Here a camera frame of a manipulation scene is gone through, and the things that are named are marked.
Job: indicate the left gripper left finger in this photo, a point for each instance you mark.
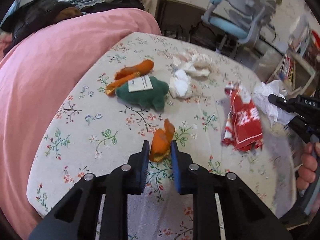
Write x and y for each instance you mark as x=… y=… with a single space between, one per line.
x=97 y=206

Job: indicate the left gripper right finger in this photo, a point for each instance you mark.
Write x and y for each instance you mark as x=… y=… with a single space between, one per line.
x=223 y=202

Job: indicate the white paper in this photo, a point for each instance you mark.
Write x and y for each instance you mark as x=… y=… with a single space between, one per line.
x=274 y=114

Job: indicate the red snack bag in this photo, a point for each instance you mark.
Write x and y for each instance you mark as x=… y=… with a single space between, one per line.
x=243 y=129

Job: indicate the orange peel piece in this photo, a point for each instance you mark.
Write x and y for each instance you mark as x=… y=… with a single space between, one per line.
x=160 y=146

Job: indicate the white tissue pile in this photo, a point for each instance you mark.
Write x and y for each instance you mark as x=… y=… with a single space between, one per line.
x=193 y=63

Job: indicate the small white tissue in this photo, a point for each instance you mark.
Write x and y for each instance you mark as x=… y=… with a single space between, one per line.
x=180 y=85

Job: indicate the green plush toy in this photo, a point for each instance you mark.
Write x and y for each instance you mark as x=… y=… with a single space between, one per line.
x=146 y=91

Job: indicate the person's right hand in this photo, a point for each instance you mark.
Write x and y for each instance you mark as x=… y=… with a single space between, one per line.
x=306 y=172

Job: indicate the white bookshelf rack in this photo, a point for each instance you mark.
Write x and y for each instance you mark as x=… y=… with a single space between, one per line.
x=298 y=70

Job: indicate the blue grey desk chair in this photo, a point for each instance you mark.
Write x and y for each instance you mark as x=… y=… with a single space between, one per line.
x=246 y=19

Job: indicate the pink bed duvet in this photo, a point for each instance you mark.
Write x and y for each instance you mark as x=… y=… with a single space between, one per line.
x=36 y=77

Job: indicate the black down jacket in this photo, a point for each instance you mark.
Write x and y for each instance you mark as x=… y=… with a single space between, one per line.
x=34 y=16

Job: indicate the pile of clothes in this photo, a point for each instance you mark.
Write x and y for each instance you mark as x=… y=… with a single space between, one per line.
x=92 y=6

